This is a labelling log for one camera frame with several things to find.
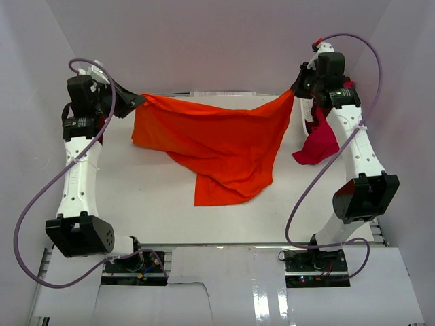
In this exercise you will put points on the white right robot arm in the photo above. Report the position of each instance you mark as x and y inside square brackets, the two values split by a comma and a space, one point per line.
[369, 189]

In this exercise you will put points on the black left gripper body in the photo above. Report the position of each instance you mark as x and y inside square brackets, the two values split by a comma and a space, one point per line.
[103, 104]

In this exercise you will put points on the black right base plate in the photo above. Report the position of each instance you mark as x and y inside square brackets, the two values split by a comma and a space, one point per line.
[309, 269]

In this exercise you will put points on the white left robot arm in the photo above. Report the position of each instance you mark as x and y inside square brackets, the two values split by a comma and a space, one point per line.
[77, 230]

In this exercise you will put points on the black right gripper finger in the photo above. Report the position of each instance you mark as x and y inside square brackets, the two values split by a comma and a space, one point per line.
[304, 73]
[298, 89]

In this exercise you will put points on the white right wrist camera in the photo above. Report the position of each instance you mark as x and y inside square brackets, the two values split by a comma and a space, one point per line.
[319, 47]

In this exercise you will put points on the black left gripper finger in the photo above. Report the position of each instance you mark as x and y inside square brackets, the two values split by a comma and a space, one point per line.
[123, 109]
[125, 97]

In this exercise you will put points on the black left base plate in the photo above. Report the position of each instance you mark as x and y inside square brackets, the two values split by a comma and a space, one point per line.
[141, 270]

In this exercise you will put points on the orange t shirt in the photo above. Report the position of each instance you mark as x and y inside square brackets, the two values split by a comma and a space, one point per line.
[232, 151]

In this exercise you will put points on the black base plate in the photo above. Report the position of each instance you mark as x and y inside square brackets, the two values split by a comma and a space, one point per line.
[309, 269]
[141, 270]

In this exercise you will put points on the crimson red t shirt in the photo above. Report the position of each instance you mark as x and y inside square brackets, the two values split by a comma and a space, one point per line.
[320, 142]

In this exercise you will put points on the printed paper strip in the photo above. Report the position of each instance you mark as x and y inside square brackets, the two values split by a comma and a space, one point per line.
[221, 93]

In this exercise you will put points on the white perforated plastic basket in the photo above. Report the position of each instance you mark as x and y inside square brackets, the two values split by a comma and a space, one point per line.
[306, 106]

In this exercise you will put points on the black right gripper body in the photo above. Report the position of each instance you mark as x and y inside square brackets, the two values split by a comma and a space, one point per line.
[313, 84]

